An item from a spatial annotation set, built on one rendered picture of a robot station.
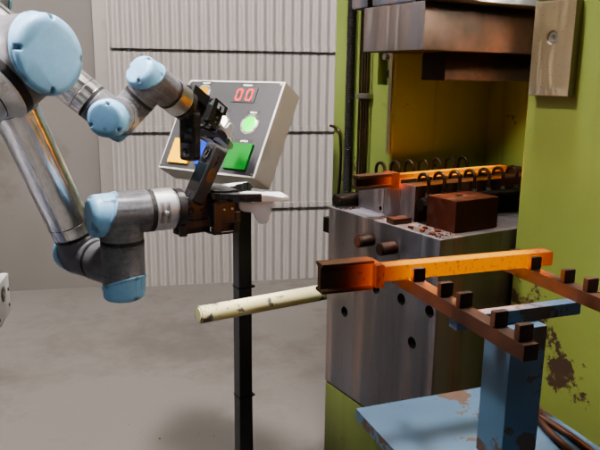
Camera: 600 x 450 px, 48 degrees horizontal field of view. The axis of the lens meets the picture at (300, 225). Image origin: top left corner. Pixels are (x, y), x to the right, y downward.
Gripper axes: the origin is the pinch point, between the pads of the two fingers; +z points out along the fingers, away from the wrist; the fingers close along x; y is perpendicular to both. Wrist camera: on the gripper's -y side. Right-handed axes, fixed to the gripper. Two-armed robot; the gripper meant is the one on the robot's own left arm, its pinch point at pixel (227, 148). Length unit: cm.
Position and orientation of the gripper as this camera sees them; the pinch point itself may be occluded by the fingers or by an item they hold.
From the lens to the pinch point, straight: 173.3
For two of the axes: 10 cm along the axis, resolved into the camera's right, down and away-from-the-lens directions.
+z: 4.7, 3.4, 8.2
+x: -8.3, -1.3, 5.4
